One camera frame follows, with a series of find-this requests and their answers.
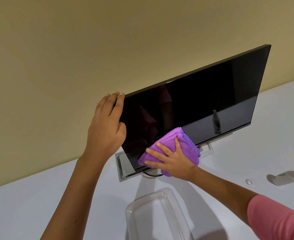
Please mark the pink shirt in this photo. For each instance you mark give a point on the pink shirt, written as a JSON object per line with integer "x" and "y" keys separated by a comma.
{"x": 276, "y": 219}

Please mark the person's right forearm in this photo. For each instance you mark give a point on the person's right forearm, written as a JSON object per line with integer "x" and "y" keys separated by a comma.
{"x": 226, "y": 192}

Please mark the clear bottle cap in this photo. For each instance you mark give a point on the clear bottle cap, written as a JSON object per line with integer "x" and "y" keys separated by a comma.
{"x": 249, "y": 182}

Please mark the black Dell monitor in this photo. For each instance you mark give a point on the black Dell monitor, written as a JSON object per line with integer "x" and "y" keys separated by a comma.
{"x": 206, "y": 97}

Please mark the purple microfiber cloth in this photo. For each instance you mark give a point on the purple microfiber cloth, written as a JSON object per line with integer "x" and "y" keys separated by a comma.
{"x": 169, "y": 139}

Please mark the person's right hand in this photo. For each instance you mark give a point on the person's right hand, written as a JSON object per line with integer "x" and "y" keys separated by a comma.
{"x": 179, "y": 164}

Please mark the small white spray bottle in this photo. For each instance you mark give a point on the small white spray bottle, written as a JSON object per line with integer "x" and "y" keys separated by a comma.
{"x": 289, "y": 177}

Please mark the person's left forearm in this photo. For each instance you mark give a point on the person's left forearm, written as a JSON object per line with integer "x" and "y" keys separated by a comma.
{"x": 72, "y": 202}

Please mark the person's left hand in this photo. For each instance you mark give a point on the person's left hand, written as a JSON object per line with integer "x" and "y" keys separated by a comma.
{"x": 104, "y": 134}

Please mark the clear plastic container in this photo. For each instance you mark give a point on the clear plastic container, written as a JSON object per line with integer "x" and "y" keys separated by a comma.
{"x": 154, "y": 217}

